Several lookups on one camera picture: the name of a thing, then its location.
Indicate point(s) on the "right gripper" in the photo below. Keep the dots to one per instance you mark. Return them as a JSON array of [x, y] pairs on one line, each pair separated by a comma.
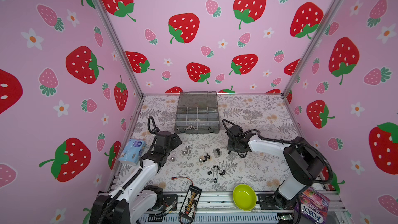
[[228, 146]]

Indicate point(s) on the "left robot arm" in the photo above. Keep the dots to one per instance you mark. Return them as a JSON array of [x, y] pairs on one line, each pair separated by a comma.
[[133, 186]]

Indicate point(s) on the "lime green bowl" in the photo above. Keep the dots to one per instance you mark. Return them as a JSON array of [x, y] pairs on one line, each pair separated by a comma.
[[244, 197]]

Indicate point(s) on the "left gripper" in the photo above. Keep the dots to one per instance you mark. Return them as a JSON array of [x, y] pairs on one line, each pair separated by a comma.
[[173, 143]]

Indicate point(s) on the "purple Fox's candy bag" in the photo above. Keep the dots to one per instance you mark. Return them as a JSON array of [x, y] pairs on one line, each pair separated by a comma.
[[314, 206]]

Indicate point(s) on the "black battery charger board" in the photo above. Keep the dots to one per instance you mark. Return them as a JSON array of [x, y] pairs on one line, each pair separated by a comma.
[[189, 205]]

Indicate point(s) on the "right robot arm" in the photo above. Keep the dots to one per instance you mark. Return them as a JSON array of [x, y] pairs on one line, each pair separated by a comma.
[[307, 165]]

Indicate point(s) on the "grey compartment organizer box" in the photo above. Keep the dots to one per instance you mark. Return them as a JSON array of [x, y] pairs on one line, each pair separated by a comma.
[[197, 113]]

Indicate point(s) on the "blue tissue pack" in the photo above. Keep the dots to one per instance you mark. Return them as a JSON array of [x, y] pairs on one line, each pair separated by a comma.
[[132, 152]]

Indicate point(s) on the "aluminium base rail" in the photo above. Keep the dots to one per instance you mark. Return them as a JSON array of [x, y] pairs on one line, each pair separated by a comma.
[[212, 208]]

